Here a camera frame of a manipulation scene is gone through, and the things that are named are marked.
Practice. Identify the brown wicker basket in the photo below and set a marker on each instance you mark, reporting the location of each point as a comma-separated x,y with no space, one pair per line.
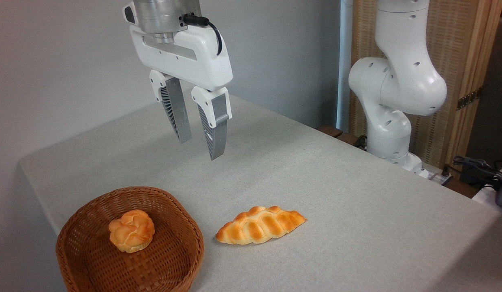
165,259

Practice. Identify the grey tablecloth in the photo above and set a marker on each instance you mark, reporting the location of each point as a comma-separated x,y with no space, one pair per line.
336,211

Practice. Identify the long braided bread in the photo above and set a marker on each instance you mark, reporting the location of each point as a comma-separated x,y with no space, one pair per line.
259,227

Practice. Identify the white power strip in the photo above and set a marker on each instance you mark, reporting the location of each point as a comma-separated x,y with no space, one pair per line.
439,177

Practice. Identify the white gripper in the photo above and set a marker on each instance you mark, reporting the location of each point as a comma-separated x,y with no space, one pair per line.
194,61

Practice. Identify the round knotted bread roll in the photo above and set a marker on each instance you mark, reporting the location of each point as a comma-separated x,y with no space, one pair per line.
131,231

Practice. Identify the white vertical pipe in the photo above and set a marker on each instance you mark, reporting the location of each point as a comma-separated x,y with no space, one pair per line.
344,61

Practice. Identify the brass screen hinge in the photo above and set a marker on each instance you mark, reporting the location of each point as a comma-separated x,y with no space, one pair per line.
469,98

